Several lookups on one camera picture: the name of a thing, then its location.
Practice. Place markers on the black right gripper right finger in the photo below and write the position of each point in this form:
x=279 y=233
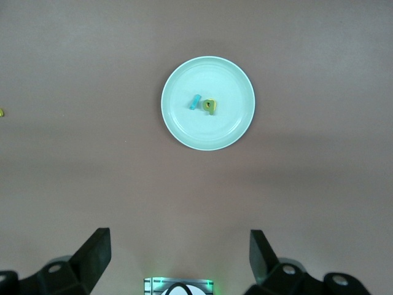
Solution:
x=264 y=267

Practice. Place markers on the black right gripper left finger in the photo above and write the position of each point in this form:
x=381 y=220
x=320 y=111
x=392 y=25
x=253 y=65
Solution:
x=89 y=264

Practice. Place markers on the green foam letter b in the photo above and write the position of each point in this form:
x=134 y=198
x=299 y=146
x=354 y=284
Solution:
x=205 y=106

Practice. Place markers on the teal foam letter y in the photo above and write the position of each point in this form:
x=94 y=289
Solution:
x=195 y=102

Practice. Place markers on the green plastic plate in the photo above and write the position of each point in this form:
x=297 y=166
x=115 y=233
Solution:
x=215 y=132

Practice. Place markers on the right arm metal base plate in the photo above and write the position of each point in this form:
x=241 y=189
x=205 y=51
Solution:
x=150 y=285

